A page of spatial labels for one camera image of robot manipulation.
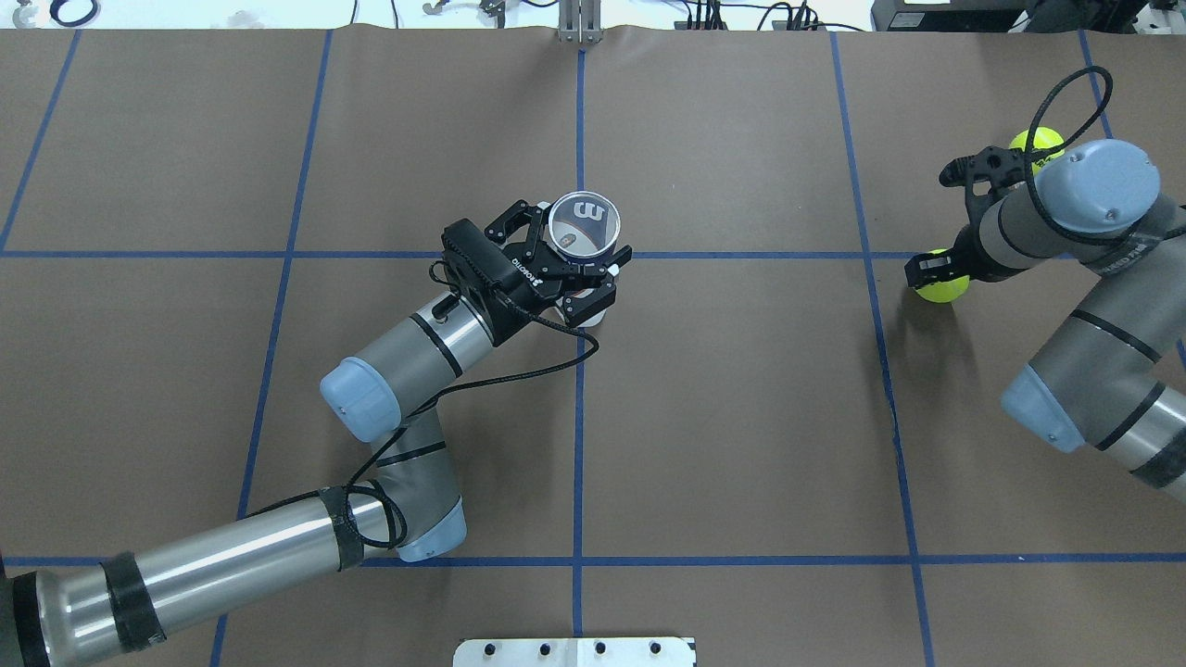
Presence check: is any aluminium frame post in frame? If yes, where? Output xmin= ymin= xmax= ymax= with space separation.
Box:
xmin=557 ymin=0 xmax=604 ymax=45

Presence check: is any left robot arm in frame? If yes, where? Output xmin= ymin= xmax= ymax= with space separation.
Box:
xmin=4 ymin=191 xmax=632 ymax=666

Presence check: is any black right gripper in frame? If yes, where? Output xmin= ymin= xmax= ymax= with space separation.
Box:
xmin=903 ymin=146 xmax=1032 ymax=290

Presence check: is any yellow tennis ball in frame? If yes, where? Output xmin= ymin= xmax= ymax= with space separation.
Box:
xmin=1027 ymin=126 xmax=1065 ymax=176
xmin=914 ymin=248 xmax=971 ymax=304

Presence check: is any clear tennis ball tube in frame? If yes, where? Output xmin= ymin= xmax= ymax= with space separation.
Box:
xmin=542 ymin=190 xmax=623 ymax=328

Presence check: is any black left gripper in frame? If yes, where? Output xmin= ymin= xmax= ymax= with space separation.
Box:
xmin=441 ymin=201 xmax=635 ymax=347

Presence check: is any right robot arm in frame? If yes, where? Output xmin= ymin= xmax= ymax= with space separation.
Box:
xmin=903 ymin=139 xmax=1185 ymax=501

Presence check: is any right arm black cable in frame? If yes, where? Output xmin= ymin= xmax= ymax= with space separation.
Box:
xmin=1024 ymin=66 xmax=1112 ymax=246

